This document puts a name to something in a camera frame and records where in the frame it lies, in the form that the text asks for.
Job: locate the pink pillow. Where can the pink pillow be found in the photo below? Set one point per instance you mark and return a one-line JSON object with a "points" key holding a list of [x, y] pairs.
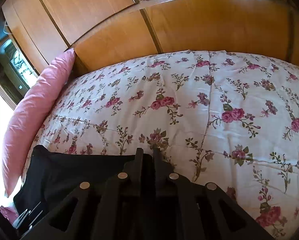
{"points": [[37, 110]]}

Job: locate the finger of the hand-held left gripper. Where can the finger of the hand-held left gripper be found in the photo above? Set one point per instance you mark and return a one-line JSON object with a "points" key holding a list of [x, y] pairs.
{"points": [[29, 216]]}

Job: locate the black embroidered pants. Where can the black embroidered pants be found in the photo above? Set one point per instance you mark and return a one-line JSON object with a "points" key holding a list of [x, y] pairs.
{"points": [[64, 170]]}

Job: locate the glass balcony door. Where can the glass balcony door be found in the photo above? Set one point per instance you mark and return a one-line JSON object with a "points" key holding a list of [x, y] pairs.
{"points": [[9, 67]]}

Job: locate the floral bedspread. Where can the floral bedspread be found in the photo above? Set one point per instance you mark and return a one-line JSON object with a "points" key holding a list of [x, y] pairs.
{"points": [[202, 117]]}

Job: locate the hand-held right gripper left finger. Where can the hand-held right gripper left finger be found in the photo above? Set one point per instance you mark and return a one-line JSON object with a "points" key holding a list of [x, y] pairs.
{"points": [[139, 166]]}

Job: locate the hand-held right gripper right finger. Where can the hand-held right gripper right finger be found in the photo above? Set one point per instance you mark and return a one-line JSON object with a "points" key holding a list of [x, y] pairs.
{"points": [[158, 166]]}

